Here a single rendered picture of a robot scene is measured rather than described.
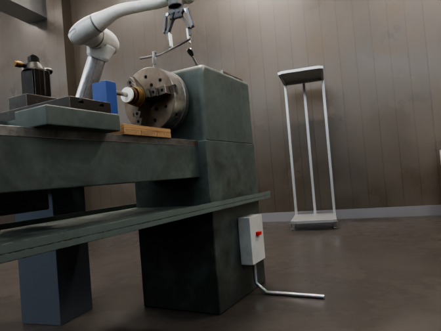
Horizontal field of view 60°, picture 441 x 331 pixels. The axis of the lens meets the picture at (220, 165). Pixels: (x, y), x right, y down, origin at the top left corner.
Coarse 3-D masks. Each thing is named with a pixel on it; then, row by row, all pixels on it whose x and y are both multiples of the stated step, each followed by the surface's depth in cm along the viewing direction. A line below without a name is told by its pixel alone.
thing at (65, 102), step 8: (40, 104) 128; (56, 104) 124; (64, 104) 123; (72, 104) 122; (80, 104) 125; (88, 104) 128; (96, 104) 131; (104, 104) 135; (8, 112) 136; (104, 112) 134; (0, 120) 139; (8, 120) 136
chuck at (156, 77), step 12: (144, 72) 189; (156, 72) 186; (168, 72) 187; (144, 84) 189; (156, 84) 186; (168, 84) 183; (180, 84) 188; (168, 96) 183; (180, 96) 185; (156, 108) 187; (168, 108) 183; (180, 108) 187; (132, 120) 194; (156, 120) 187; (168, 120) 184
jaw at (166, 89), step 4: (152, 88) 180; (156, 88) 180; (160, 88) 180; (164, 88) 179; (168, 88) 181; (172, 88) 182; (144, 92) 179; (148, 92) 179; (152, 92) 180; (156, 92) 180; (160, 92) 180; (164, 92) 179; (168, 92) 180; (172, 92) 182; (176, 92) 183; (148, 96) 179; (152, 96) 180; (156, 96) 180; (160, 96) 182; (164, 96) 183
